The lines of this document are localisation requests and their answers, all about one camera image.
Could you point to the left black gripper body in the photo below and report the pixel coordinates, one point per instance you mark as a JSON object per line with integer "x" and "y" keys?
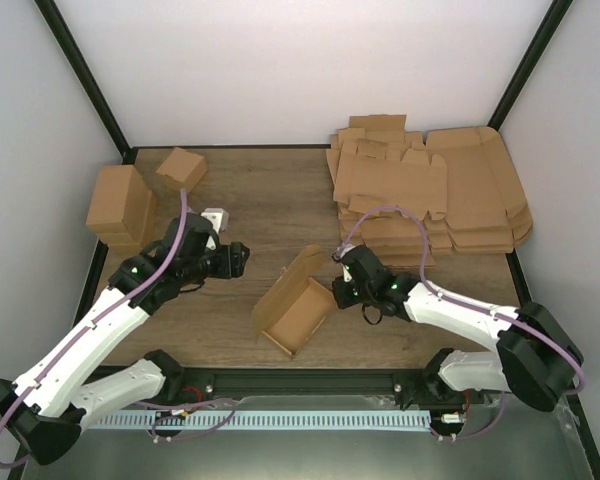
{"x": 196, "y": 270}

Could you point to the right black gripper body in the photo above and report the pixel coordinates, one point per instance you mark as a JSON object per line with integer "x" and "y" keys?
{"x": 365, "y": 295}

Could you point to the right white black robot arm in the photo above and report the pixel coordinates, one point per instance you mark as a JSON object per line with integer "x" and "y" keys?
{"x": 524, "y": 352}

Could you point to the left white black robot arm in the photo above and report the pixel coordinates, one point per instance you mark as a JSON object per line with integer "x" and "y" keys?
{"x": 48, "y": 407}

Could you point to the large folded cardboard box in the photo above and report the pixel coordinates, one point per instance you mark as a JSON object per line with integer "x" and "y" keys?
{"x": 122, "y": 210}

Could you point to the small folded cardboard box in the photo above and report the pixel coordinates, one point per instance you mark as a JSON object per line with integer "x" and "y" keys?
{"x": 182, "y": 169}

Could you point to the stack of flat cardboard blanks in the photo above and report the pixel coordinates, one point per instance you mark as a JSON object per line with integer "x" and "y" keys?
{"x": 384, "y": 182}

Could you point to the large flat cardboard blanks stack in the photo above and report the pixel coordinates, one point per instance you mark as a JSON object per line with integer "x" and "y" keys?
{"x": 487, "y": 208}

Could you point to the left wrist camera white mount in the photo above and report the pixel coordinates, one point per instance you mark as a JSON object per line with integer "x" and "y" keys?
{"x": 219, "y": 219}

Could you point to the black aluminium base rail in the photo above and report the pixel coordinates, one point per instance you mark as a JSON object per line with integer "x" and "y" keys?
{"x": 241, "y": 383}

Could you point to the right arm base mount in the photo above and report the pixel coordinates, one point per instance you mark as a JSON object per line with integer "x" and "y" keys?
{"x": 415, "y": 387}

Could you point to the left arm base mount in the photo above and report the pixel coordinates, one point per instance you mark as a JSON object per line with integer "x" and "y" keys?
{"x": 192, "y": 386}

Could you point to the light blue slotted cable duct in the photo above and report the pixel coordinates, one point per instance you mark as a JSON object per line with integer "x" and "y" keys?
{"x": 261, "y": 420}

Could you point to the left black frame post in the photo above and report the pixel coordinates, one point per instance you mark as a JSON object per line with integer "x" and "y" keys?
{"x": 60, "y": 30}

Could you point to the black frame post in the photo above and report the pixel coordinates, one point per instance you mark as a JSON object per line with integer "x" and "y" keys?
{"x": 60, "y": 30}
{"x": 541, "y": 39}

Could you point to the right black frame post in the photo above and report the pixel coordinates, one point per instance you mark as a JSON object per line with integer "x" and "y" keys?
{"x": 541, "y": 39}

